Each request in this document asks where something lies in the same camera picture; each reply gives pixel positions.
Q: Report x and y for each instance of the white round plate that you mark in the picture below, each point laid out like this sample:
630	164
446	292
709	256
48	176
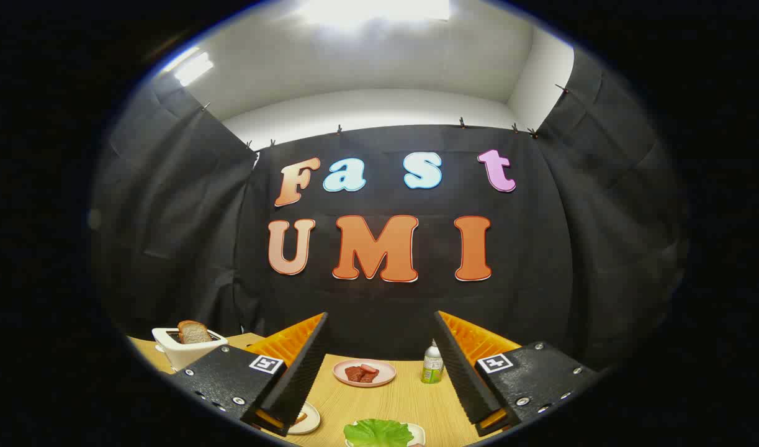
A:
311	422

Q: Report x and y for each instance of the green label metal bottle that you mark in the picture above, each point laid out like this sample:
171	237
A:
432	369

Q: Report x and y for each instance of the white toaster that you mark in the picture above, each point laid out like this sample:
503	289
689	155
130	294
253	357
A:
180	357

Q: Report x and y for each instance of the green lettuce leaf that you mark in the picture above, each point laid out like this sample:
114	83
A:
379	433

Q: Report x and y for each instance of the small ceiling light panel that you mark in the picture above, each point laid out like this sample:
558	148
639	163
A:
192	67

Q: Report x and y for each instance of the black backdrop cloth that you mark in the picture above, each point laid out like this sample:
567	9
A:
379	310

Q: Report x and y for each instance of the brown meat piece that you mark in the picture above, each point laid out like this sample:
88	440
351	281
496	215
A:
354	374
368	377

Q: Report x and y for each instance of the pink plate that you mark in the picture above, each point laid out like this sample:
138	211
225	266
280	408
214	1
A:
385	372

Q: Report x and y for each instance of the round-topped toast slice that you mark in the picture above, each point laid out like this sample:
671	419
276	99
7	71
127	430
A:
194	333

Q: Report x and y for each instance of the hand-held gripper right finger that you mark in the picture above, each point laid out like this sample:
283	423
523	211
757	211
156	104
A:
463	372

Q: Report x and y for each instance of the red meat slice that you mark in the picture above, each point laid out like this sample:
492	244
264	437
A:
368	368

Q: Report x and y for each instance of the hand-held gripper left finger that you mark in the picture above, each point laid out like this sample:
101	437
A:
305	372

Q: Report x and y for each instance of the large ceiling light panel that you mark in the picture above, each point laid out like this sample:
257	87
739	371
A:
373	11

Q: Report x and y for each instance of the white square plate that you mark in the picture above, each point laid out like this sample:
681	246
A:
419	433

